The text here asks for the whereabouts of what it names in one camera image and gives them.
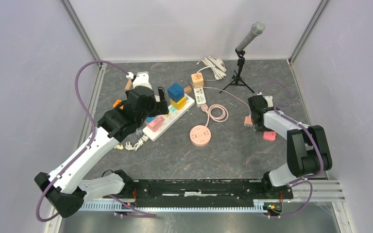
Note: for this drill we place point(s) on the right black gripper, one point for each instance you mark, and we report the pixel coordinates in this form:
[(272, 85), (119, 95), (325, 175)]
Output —
[(260, 128)]

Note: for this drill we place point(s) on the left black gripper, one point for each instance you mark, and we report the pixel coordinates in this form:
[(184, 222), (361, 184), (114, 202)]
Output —
[(159, 107)]

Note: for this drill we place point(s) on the pink red plug adapter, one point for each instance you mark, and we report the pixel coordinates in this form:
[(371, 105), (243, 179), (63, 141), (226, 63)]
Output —
[(269, 135)]

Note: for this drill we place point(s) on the pink round socket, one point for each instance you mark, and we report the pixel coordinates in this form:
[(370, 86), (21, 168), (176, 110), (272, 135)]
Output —
[(200, 135)]

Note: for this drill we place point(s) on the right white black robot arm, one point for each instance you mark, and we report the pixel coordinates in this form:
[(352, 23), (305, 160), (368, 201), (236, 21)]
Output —
[(308, 153)]

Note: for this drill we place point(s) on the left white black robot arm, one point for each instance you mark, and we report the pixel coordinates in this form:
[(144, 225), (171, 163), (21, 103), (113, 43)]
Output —
[(65, 187)]

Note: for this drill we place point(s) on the small blue plug adapter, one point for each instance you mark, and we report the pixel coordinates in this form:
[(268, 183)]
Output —
[(149, 119)]

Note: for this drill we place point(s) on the pink plug adapter on strip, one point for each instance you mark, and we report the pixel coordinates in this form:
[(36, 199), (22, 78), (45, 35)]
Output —
[(156, 124)]

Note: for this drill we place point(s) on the orange wooden cube socket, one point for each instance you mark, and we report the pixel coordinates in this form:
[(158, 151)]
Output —
[(197, 80)]

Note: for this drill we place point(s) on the blue cube adapter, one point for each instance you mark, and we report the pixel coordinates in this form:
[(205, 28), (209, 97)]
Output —
[(176, 92)]

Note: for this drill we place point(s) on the white long power strip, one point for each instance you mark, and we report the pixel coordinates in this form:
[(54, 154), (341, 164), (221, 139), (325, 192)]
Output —
[(169, 119)]

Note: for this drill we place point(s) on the yellow cube adapter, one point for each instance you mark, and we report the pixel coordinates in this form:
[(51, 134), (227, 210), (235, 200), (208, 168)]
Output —
[(179, 104)]

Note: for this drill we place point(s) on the small brown wooden block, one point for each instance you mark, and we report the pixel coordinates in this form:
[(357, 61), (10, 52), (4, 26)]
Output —
[(187, 90)]

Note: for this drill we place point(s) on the black tripod microphone stand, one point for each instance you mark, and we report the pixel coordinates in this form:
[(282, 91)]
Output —
[(236, 78)]

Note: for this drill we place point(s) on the white green small power strip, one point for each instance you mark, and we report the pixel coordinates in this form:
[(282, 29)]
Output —
[(200, 98)]

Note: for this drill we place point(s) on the orange power strip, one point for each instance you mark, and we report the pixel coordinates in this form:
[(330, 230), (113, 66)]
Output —
[(117, 103)]

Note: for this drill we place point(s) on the grey handheld microphone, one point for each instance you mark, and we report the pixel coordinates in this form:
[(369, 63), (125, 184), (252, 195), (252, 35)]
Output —
[(256, 30)]

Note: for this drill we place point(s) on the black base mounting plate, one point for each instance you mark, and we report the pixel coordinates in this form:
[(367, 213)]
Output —
[(201, 192)]

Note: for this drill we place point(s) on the orange square plug with cable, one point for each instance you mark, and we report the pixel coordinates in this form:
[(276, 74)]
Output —
[(247, 121)]

